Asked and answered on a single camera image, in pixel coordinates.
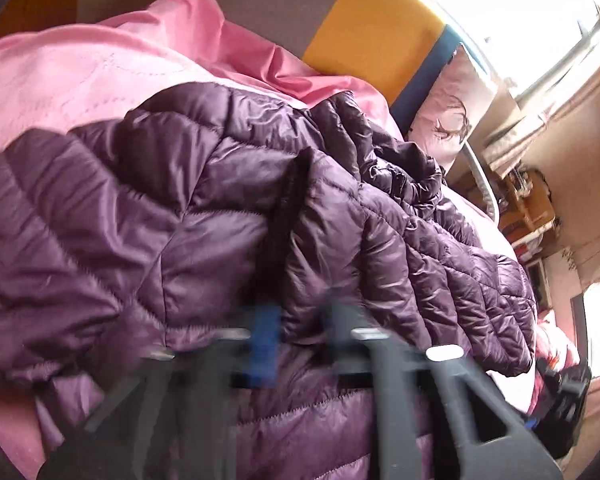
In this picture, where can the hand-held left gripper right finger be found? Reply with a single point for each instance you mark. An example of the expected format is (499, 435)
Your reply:
(342, 340)

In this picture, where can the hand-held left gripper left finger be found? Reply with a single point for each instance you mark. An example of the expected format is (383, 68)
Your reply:
(262, 342)

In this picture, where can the purple puffer jacket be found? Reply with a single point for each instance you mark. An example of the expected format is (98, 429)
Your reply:
(205, 200)

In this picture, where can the cluttered wooden shelf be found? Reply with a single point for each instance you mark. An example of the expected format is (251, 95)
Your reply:
(530, 210)

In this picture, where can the white curved tube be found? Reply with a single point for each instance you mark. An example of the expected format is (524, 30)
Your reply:
(482, 180)

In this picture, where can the pink printed pillow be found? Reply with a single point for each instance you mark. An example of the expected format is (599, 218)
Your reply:
(450, 110)

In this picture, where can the pale pink curtain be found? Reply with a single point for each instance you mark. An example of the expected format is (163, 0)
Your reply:
(570, 125)

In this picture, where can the blue headboard panel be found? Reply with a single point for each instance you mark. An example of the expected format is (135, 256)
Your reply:
(430, 70)

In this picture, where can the yellow headboard panel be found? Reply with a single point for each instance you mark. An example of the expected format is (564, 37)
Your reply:
(380, 35)

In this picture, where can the pink bed sheet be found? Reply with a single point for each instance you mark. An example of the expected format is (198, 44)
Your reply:
(80, 75)

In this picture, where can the grey headboard panel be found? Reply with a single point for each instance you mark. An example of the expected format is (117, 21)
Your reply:
(280, 0)

